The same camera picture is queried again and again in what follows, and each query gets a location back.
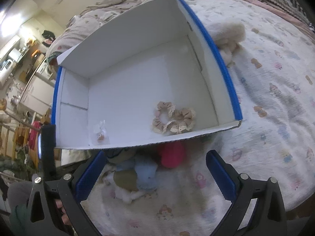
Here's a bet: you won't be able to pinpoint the yellow wooden rack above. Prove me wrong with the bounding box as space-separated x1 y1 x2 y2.
0 118 42 168

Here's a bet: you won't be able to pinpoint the white fluffy plush toy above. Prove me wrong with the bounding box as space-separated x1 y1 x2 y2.
103 170 148 203

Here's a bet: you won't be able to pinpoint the pink plush toy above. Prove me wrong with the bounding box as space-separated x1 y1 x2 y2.
157 141 186 169

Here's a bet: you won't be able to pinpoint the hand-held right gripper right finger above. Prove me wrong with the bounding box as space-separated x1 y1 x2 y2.
206 149 288 236

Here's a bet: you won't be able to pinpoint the person's left hand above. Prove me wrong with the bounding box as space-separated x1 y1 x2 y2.
55 199 72 225

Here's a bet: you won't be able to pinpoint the white cardboard box blue tape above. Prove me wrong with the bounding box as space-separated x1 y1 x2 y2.
50 0 244 150

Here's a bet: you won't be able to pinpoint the cream fluffy plush toy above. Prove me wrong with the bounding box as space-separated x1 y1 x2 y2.
212 22 246 67

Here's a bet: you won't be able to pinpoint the beige floral blanket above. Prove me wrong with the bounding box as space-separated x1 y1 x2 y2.
47 0 148 59

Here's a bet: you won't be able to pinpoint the white washing machine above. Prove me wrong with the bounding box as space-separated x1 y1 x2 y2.
34 61 53 80

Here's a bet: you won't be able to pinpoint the white kitchen cabinet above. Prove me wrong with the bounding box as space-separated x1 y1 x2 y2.
18 75 56 115

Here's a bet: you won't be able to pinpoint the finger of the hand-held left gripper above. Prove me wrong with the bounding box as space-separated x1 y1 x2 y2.
39 124 57 180

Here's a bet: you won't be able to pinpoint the light blue fluffy plush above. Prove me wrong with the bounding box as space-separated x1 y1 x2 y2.
116 157 159 191

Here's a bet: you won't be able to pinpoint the dark hanging clothes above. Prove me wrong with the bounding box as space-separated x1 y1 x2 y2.
41 29 58 46

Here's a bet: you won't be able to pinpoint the person's grey trousers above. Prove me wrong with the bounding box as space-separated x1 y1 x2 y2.
6 181 33 227

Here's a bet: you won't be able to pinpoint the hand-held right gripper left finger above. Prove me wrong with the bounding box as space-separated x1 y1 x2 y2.
25 150 107 236

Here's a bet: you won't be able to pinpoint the small clear plastic bag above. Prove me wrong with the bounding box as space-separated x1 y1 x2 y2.
91 120 110 144

